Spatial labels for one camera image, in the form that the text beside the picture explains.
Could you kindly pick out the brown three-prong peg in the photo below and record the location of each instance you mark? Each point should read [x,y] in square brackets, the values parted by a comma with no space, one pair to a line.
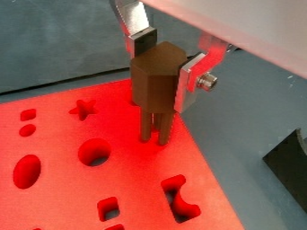
[155,76]

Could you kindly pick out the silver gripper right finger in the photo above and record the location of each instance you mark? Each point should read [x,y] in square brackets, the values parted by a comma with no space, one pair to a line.
[195,72]

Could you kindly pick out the red shape-sorter block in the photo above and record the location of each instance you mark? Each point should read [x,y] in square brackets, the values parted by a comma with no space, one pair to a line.
[76,172]

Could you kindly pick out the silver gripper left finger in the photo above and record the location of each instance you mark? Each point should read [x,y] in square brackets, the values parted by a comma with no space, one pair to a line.
[140,36]

